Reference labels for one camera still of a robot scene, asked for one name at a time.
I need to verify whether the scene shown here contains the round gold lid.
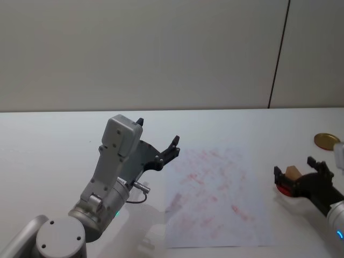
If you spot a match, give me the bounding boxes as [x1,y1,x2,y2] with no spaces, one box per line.
[313,132,341,152]

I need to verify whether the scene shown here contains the round red ink pad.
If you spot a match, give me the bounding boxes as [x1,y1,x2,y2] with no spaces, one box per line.
[276,184,297,199]

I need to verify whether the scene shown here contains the tan wooden stamp block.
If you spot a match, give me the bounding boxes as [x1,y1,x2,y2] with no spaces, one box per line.
[285,165,302,181]

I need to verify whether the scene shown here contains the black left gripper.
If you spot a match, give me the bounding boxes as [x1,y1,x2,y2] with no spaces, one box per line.
[118,117,181,187]

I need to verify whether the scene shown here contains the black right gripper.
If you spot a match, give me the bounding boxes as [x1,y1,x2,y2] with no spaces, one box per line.
[273,156,344,216]

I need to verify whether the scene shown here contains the thin dark cable, silver plug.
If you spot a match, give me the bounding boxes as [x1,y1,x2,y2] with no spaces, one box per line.
[125,181,151,205]

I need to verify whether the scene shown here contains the white paper with red marks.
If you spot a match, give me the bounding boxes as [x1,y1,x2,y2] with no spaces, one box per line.
[163,146,275,248]

